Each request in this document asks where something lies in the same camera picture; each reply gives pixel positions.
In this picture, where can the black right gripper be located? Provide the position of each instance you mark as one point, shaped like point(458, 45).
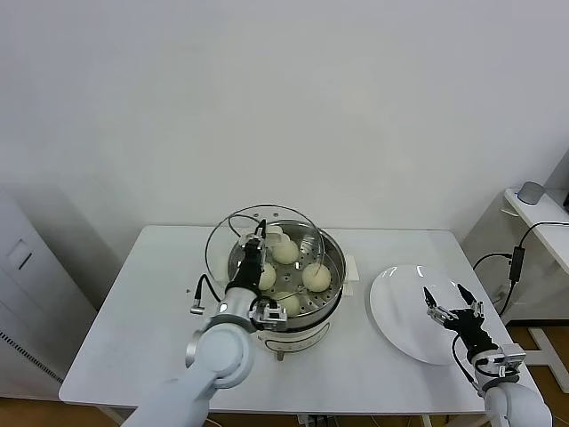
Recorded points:
point(471, 327)

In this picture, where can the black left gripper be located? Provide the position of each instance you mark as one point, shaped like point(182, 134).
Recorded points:
point(249, 269)

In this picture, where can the round glass pot lid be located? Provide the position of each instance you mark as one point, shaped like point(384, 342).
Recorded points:
point(278, 234)

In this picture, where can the white steamed baozi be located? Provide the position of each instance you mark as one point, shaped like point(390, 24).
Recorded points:
point(289, 303)
point(316, 278)
point(286, 252)
point(268, 276)

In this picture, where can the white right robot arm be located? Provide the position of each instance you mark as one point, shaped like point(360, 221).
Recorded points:
point(515, 405)

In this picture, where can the perforated steel steamer basket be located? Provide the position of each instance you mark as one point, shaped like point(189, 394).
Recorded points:
point(331, 258)

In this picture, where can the round white plate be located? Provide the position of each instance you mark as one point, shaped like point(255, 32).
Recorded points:
point(400, 311)

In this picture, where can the cream electric cooker pot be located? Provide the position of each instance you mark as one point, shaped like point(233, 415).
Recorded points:
point(306, 338)

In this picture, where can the white table leg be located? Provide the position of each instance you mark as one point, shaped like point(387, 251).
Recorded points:
point(426, 420)

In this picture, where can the grey black monitor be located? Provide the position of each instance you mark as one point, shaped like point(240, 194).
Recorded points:
point(564, 187)

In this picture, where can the white grey cabinet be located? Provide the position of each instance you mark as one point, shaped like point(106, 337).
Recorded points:
point(26, 289)

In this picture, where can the white wall socket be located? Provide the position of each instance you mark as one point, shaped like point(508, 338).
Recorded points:
point(499, 293)

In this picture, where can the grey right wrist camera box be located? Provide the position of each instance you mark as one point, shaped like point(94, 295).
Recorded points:
point(511, 358)

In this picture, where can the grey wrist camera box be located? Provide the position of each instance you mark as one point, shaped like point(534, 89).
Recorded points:
point(511, 358)
point(271, 313)

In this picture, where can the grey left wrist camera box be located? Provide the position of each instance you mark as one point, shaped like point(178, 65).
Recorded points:
point(271, 313)

